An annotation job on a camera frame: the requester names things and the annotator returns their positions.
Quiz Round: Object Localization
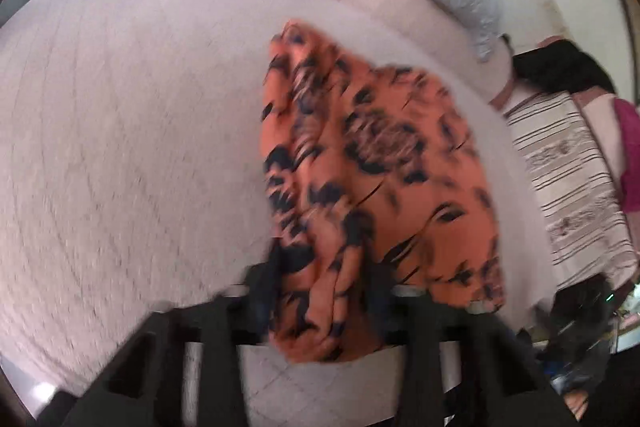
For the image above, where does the orange floral garment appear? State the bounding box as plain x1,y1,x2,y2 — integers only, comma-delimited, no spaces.
259,21,507,364

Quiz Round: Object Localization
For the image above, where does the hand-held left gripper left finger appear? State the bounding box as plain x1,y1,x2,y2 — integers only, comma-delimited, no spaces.
37,252,282,427

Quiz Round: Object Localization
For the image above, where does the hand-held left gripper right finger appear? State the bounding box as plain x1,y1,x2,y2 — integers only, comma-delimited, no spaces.
366,256,582,427

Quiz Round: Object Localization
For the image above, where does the black cloth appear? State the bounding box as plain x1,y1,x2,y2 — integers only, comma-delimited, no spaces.
511,38,617,96

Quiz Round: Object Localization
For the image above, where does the white quilted blanket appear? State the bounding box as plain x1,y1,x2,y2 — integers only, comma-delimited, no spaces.
0,0,556,427

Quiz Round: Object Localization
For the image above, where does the magenta cloth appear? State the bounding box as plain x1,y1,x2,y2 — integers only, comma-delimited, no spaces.
614,98,640,212

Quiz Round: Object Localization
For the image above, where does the striped patterned bedsheet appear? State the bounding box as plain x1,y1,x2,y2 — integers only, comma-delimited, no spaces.
502,91,638,290

